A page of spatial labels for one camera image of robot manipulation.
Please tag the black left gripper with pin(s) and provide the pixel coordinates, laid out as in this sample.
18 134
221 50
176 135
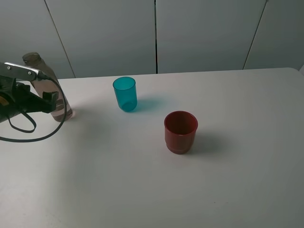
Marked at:
16 97

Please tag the clear brownish water bottle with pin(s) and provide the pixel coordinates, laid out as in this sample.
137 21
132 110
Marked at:
34 60

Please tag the teal translucent plastic cup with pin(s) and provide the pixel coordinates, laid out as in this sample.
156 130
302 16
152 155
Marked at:
125 92

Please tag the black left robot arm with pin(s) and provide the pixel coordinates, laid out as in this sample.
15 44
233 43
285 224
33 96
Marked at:
16 98

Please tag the red plastic cup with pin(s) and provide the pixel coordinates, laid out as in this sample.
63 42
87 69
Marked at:
179 131

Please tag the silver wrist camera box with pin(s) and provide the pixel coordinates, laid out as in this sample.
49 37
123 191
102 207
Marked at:
24 73

